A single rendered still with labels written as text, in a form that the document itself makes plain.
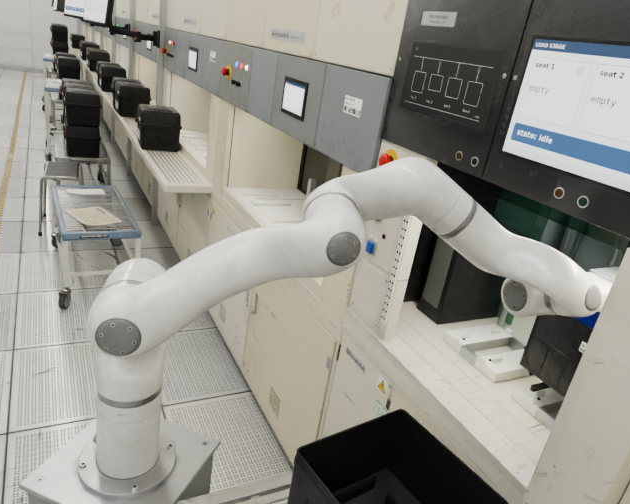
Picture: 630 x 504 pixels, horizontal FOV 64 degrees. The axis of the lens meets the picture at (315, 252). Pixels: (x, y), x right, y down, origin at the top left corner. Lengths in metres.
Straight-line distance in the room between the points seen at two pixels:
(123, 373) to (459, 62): 0.94
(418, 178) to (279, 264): 0.27
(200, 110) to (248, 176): 1.51
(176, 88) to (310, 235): 3.39
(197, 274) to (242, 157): 1.89
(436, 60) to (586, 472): 0.90
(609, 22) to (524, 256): 0.40
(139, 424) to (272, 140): 1.97
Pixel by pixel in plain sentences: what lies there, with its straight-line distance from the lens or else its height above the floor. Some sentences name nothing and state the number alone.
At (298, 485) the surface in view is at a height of 0.87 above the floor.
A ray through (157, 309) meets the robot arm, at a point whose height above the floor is 1.17.
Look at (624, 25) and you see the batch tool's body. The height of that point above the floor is 1.71.
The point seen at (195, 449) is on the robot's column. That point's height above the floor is 0.76.
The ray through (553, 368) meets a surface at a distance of 1.31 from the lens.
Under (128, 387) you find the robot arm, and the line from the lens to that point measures 1.00.
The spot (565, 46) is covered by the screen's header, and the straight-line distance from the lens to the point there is 1.06.
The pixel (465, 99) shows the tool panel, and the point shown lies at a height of 1.55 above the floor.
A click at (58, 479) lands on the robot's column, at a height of 0.76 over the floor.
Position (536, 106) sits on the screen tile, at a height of 1.57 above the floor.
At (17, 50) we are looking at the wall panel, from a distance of 14.36.
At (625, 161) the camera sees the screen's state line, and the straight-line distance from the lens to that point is 0.96.
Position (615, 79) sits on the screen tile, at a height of 1.63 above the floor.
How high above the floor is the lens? 1.60
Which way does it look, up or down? 22 degrees down
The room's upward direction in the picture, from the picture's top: 10 degrees clockwise
